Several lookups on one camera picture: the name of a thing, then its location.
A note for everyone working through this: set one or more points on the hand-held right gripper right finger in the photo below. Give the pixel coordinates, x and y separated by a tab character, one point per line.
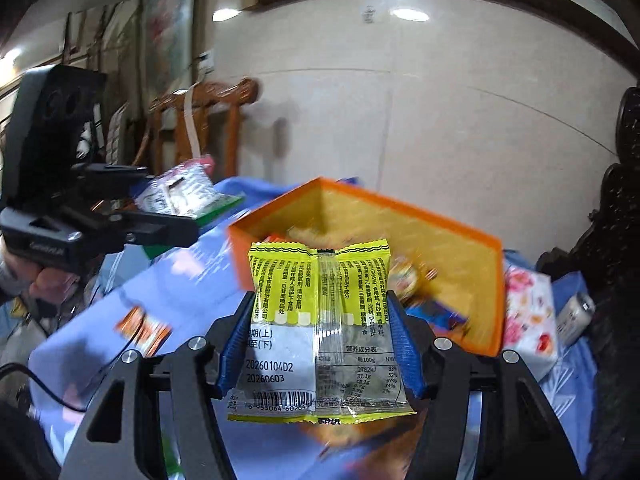
405	350

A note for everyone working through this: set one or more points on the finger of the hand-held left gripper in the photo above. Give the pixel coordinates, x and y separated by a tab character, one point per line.
115	175
150	227

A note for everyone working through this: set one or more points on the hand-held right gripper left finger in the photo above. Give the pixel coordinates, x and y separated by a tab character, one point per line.
235	355

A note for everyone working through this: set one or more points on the white green snack packet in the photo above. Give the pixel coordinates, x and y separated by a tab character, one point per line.
190	190

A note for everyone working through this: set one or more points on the yellow clear snack packet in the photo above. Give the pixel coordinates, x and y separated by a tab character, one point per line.
285	310

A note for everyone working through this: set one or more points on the orange cardboard box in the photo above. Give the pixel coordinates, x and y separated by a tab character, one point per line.
450	255

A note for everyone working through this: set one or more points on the person's left hand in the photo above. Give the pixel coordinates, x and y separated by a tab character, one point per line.
50	282

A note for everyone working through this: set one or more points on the blue snack packet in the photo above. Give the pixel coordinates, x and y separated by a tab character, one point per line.
440	317

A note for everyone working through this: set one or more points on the colourful candy packet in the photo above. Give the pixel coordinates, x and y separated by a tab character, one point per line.
412	280

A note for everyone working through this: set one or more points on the blue cloth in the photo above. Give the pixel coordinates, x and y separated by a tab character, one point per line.
200	280

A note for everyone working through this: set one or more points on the orange snack packet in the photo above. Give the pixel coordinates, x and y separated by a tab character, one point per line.
145	330
360	440

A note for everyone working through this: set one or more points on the carved wooden chair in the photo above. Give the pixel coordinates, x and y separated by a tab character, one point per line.
232	125

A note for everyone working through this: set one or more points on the floral tissue pack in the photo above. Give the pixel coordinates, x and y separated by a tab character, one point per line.
530	320

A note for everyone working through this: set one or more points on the framed flower painting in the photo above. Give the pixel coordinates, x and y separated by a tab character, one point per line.
167	25

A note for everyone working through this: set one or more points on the silver drink can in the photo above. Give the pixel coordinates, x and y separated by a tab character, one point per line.
575	317

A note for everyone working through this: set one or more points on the dark carved wooden furniture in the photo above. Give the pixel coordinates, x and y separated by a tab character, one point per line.
620	260

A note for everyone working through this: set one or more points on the white wall socket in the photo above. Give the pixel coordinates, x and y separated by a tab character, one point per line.
206	61

